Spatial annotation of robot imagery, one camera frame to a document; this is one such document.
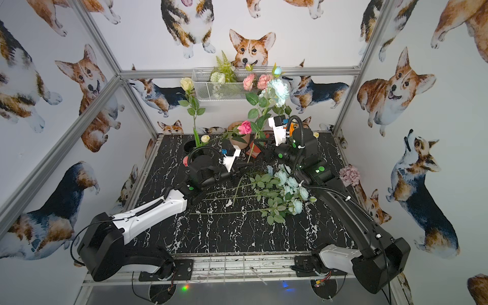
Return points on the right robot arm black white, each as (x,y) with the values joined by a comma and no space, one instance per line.
(378,258)

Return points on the white wire mesh basket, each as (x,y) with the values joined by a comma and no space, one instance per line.
(210,84)

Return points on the green fern in basket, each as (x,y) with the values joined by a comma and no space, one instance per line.
(223,70)

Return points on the tall blue rose stem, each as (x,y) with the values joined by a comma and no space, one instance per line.
(271,99)

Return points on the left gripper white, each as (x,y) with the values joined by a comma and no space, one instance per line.
(236,151)

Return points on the light blue rose spray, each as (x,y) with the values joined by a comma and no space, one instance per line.
(247,192)

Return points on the tall blue pink bouquet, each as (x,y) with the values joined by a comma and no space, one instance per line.
(253,81)

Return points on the magenta pink rose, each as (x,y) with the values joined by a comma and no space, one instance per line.
(244,128)

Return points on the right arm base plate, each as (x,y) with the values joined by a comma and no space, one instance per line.
(311,266)

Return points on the yellow rose stem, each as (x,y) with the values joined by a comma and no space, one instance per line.
(192,104)

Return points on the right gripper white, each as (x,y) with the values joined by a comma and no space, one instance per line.
(272,141)

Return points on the orange rose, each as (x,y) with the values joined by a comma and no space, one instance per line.
(291,129)

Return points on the blue and yellow rose spray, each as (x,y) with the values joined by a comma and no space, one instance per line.
(282,181)

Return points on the terracotta pot green plant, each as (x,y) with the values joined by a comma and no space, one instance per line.
(236,138)

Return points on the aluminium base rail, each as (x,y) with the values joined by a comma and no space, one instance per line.
(220,268)

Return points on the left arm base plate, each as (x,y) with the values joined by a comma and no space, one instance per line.
(178,270)

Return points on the black left vase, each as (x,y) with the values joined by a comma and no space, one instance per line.
(189,147)

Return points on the red rubber glove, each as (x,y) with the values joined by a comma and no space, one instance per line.
(254,151)

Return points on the blue rose spray from bouquet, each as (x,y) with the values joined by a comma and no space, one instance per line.
(275,213)

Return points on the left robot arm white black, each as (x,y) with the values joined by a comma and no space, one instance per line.
(104,247)

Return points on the mauve hydrangea flower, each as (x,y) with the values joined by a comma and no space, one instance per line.
(350,176)

